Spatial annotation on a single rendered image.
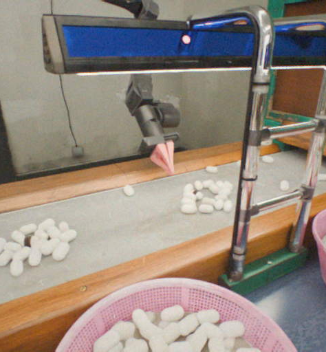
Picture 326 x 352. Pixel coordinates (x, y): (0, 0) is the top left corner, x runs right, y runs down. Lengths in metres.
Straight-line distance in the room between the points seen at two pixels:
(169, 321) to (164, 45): 0.39
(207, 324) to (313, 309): 0.22
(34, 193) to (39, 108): 1.90
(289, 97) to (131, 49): 0.75
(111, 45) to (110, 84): 2.28
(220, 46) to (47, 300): 0.46
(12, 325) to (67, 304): 0.07
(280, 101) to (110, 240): 0.79
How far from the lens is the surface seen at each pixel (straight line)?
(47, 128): 2.63
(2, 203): 0.73
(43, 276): 0.52
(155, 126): 0.77
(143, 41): 0.46
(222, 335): 0.42
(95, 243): 0.56
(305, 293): 0.60
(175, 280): 0.43
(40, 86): 2.58
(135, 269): 0.46
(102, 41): 0.44
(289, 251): 0.62
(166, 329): 0.41
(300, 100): 1.07
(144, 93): 0.81
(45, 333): 0.44
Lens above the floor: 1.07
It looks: 23 degrees down
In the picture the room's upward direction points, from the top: straight up
